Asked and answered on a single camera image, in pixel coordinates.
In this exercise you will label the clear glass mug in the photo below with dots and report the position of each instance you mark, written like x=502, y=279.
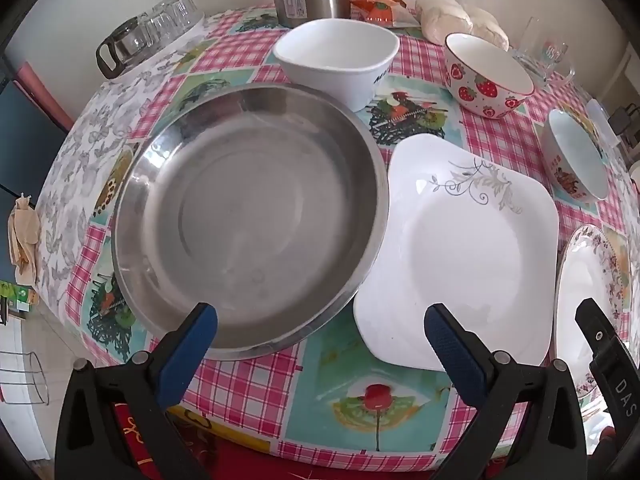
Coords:
x=542, y=52

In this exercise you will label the bag of white buns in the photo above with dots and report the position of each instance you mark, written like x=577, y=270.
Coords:
x=450, y=17

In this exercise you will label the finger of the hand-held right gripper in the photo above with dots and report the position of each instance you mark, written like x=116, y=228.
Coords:
x=595, y=327

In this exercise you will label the light blue bowl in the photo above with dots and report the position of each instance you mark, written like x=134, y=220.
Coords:
x=575, y=155

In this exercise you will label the strawberry print bowl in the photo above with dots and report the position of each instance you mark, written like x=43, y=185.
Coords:
x=480, y=92

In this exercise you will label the white square plate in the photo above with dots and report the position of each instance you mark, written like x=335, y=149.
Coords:
x=465, y=260

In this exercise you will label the red printed cloth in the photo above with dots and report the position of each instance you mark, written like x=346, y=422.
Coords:
x=250, y=465

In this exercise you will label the black charger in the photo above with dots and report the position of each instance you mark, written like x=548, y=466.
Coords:
x=622, y=117

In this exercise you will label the stainless steel basin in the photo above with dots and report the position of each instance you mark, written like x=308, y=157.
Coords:
x=250, y=220

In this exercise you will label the dark blue cabinet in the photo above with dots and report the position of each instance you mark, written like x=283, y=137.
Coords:
x=25, y=150

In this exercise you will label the green box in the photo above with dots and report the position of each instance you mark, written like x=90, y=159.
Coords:
x=17, y=297

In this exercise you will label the orange snack packet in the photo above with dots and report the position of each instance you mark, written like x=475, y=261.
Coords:
x=382, y=10

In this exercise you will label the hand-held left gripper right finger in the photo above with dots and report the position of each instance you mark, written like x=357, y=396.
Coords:
x=450, y=345

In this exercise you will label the white square bowl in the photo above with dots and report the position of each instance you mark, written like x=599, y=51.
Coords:
x=332, y=55

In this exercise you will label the beige hanging cloth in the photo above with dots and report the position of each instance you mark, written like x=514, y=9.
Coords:
x=24, y=235

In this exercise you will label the pink floral round plate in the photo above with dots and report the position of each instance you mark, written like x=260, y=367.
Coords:
x=575, y=280

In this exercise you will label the pink checkered tablecloth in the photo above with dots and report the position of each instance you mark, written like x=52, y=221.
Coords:
x=240, y=400

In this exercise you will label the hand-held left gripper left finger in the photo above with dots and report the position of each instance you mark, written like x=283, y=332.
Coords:
x=192, y=340

